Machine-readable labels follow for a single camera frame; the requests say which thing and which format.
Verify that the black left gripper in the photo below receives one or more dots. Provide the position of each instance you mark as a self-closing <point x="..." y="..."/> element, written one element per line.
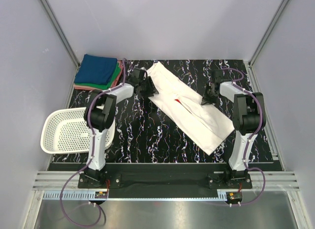
<point x="147" y="86"/>

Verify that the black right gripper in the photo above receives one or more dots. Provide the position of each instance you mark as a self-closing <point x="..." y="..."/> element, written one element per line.
<point x="209" y="97"/>

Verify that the white Coca-Cola print t-shirt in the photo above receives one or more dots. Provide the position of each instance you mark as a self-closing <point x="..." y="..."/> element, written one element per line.
<point x="205" y="125"/>

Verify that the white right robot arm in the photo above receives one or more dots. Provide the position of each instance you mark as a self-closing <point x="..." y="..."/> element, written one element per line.
<point x="248" y="119"/>

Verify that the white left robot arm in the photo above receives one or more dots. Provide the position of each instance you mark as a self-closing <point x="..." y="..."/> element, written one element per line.
<point x="100" y="116"/>

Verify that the folded pink t-shirt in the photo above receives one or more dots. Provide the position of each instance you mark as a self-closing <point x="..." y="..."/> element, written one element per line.
<point x="78" y="86"/>

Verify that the folded green t-shirt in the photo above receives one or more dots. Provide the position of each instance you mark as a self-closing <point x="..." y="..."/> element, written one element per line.
<point x="112" y="82"/>

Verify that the folded blue t-shirt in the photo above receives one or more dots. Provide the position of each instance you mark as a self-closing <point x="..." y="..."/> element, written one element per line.
<point x="95" y="70"/>

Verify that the white perforated plastic basket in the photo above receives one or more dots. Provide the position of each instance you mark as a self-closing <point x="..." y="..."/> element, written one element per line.
<point x="66" y="132"/>

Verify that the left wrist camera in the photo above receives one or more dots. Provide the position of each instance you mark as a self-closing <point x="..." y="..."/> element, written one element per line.
<point x="138" y="75"/>

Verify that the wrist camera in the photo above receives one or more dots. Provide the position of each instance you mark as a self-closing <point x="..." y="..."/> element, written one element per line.
<point x="217" y="77"/>
<point x="138" y="75"/>

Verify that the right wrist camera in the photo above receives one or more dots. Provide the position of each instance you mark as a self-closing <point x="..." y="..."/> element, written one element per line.
<point x="217" y="77"/>

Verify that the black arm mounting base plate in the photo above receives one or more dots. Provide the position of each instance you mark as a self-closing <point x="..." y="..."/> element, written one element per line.
<point x="212" y="176"/>

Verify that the right aluminium frame post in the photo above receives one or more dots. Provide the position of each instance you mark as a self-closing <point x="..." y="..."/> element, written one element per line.
<point x="276" y="17"/>

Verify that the aluminium frame post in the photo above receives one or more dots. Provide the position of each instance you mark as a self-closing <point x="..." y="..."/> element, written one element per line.
<point x="276" y="17"/>
<point x="58" y="29"/>

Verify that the left aluminium frame post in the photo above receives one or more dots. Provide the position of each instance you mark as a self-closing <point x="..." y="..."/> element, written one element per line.
<point x="58" y="29"/>

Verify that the white slotted cable duct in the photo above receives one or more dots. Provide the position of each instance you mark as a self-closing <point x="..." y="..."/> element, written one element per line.
<point x="75" y="195"/>

